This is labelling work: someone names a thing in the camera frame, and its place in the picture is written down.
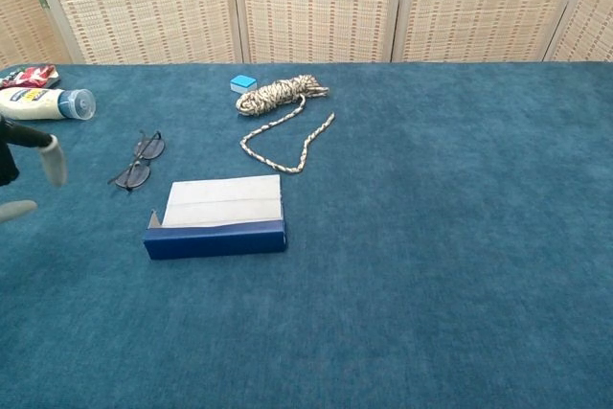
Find mayonnaise squeeze bottle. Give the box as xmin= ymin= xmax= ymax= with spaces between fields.
xmin=0 ymin=86 xmax=97 ymax=122

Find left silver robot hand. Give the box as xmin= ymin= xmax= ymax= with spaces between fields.
xmin=0 ymin=114 xmax=68 ymax=225

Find blue glasses case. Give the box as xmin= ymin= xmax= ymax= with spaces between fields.
xmin=143 ymin=173 xmax=288 ymax=261

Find red snack pouch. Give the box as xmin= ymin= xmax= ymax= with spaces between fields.
xmin=0 ymin=64 xmax=62 ymax=90

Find small light blue cube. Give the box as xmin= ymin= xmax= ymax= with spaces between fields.
xmin=229 ymin=75 xmax=259 ymax=95

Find woven folding screen panel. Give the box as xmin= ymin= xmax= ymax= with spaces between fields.
xmin=0 ymin=0 xmax=73 ymax=70
xmin=18 ymin=0 xmax=250 ymax=65
xmin=392 ymin=0 xmax=600 ymax=63
xmin=545 ymin=0 xmax=613 ymax=63
xmin=229 ymin=0 xmax=408 ymax=64

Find black wire-frame eyeglasses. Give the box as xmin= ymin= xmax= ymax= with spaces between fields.
xmin=107 ymin=129 xmax=167 ymax=193

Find beige braided rope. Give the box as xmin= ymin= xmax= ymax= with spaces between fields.
xmin=235 ymin=74 xmax=336 ymax=174

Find blue table cloth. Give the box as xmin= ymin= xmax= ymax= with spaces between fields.
xmin=0 ymin=61 xmax=613 ymax=409

